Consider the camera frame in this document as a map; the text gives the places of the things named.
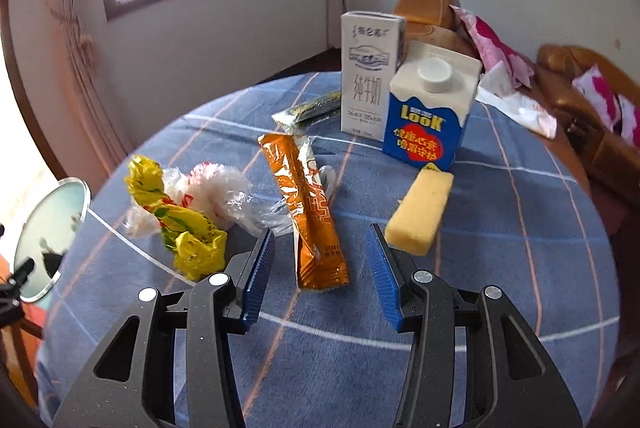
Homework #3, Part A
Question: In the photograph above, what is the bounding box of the yellow wrapper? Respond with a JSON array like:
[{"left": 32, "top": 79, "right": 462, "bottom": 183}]
[{"left": 125, "top": 155, "right": 228, "bottom": 281}]

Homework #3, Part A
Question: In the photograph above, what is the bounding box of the clear plastic bag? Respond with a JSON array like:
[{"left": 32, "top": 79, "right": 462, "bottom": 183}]
[{"left": 125, "top": 156, "right": 293, "bottom": 238}]

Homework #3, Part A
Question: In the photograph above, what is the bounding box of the orange snack sachet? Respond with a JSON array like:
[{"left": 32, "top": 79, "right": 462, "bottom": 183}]
[{"left": 258, "top": 133, "right": 349, "bottom": 291}]

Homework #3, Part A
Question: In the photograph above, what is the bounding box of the yellow sponge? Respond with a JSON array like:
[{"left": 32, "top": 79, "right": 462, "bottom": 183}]
[{"left": 384, "top": 168, "right": 454, "bottom": 257}]

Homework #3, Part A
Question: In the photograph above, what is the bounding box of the wooden stool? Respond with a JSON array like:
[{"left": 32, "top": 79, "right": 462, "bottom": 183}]
[{"left": 1, "top": 303, "right": 46, "bottom": 408}]

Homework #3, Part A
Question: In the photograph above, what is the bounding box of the blue plaid tablecloth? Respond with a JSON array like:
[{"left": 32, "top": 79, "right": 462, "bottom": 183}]
[{"left": 34, "top": 70, "right": 622, "bottom": 428}]

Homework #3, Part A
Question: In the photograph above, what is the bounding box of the green snack packet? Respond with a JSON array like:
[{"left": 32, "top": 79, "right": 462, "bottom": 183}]
[{"left": 271, "top": 91, "right": 342, "bottom": 133}]

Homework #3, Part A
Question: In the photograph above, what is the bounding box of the brown leather sofa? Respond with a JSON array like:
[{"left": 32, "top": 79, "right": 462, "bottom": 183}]
[{"left": 534, "top": 44, "right": 640, "bottom": 194}]

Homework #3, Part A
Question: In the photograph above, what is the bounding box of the white tissue paper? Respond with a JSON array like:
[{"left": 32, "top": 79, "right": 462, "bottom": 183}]
[{"left": 475, "top": 62, "right": 558, "bottom": 140}]

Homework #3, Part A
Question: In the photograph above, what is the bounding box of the blue Look milk carton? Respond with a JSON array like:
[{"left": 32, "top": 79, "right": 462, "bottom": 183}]
[{"left": 383, "top": 41, "right": 483, "bottom": 171}]

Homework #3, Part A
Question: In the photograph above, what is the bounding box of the pink white sofa pillow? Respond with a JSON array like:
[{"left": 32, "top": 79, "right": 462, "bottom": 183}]
[{"left": 572, "top": 65, "right": 620, "bottom": 132}]

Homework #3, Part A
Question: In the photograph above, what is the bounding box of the white milk carton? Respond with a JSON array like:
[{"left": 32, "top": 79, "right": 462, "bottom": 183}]
[{"left": 341, "top": 10, "right": 406, "bottom": 142}]

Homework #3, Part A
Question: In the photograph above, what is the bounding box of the pink white pillow on armchair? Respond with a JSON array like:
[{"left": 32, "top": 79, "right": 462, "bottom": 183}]
[{"left": 451, "top": 5, "right": 534, "bottom": 88}]

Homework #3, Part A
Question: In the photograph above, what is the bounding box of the orange leather armchair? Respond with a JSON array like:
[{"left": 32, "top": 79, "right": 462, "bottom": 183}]
[{"left": 393, "top": 0, "right": 478, "bottom": 58}]

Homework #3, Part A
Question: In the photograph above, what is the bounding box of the left pink curtain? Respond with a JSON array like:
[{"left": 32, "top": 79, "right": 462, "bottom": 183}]
[{"left": 46, "top": 0, "right": 132, "bottom": 172}]

